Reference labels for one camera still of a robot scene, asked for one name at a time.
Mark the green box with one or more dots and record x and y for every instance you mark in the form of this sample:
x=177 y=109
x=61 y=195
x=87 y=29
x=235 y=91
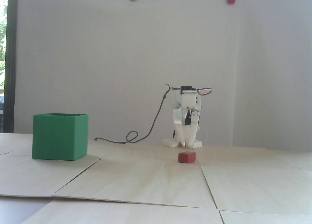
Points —
x=58 y=138

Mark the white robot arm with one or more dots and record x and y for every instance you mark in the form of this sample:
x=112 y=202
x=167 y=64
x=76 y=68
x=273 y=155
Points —
x=196 y=143

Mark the red round magnet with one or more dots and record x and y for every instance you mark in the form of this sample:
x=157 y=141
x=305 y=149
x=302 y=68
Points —
x=231 y=0

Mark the dark window frame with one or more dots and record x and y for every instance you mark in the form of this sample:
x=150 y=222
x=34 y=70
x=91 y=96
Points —
x=11 y=63

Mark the red block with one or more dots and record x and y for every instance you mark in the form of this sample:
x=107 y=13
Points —
x=186 y=157

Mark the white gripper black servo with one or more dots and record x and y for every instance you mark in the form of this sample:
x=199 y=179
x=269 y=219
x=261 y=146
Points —
x=179 y=116

